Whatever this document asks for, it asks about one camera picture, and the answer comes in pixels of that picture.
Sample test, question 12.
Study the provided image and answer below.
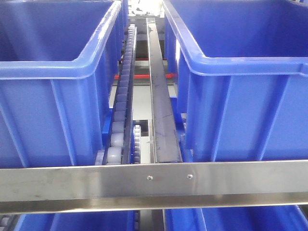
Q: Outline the steel front rail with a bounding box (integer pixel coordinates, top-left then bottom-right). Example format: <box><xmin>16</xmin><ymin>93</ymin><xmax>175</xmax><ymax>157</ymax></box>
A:
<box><xmin>0</xmin><ymin>160</ymin><xmax>308</xmax><ymax>214</ymax></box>

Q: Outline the large blue bin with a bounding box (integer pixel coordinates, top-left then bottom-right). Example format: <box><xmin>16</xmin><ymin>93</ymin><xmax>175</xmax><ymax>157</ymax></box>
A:
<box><xmin>0</xmin><ymin>0</ymin><xmax>124</xmax><ymax>168</ymax></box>
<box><xmin>163</xmin><ymin>0</ymin><xmax>308</xmax><ymax>162</ymax></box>

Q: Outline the white roller track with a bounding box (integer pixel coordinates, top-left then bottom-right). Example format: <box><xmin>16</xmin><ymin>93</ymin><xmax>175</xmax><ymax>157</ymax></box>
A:
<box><xmin>103</xmin><ymin>24</ymin><xmax>137</xmax><ymax>165</ymax></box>

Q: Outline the lower blue bin left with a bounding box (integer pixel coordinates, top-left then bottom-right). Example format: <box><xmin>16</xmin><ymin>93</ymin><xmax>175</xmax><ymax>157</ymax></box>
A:
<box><xmin>15</xmin><ymin>211</ymin><xmax>138</xmax><ymax>231</ymax></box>

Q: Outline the steel divider rail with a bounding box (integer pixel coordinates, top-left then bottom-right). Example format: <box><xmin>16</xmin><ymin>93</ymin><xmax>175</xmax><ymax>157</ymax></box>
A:
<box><xmin>146</xmin><ymin>18</ymin><xmax>182</xmax><ymax>163</ymax></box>

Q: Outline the large blue bin left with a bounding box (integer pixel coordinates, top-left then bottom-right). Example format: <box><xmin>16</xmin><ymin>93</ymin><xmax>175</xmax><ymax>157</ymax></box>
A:
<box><xmin>0</xmin><ymin>0</ymin><xmax>124</xmax><ymax>168</ymax></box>

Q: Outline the lower blue bin right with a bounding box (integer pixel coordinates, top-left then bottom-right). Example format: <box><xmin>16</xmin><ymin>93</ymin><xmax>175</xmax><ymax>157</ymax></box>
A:
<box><xmin>165</xmin><ymin>205</ymin><xmax>308</xmax><ymax>231</ymax></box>

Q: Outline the large blue bin right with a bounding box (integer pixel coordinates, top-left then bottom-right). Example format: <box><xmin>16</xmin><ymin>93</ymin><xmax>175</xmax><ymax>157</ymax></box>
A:
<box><xmin>163</xmin><ymin>0</ymin><xmax>308</xmax><ymax>162</ymax></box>

